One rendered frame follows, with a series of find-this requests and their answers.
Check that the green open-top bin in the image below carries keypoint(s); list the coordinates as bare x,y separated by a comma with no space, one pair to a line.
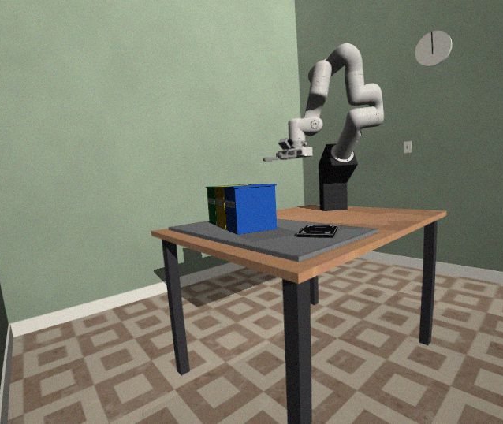
211,205

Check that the yellow open bin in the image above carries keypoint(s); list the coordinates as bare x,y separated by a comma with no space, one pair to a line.
220,206

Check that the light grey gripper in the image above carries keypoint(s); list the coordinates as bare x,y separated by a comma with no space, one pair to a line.
306,151

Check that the blue general waste bin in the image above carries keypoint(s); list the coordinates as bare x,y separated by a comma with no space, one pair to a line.
250,208

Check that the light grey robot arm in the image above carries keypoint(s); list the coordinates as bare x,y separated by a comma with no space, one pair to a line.
358,94

